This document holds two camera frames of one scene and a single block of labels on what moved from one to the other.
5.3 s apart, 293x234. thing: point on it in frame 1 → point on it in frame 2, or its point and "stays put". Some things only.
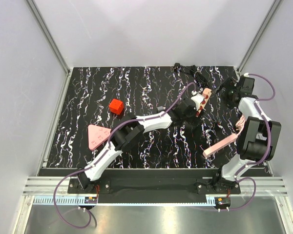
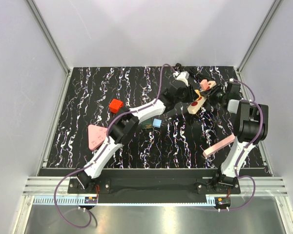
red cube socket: (116, 106) stays put
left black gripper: (194, 113) → (191, 94)
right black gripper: (228, 84) → (211, 94)
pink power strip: (219, 145) stays put
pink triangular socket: (97, 135) stays put
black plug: (177, 65) stays put
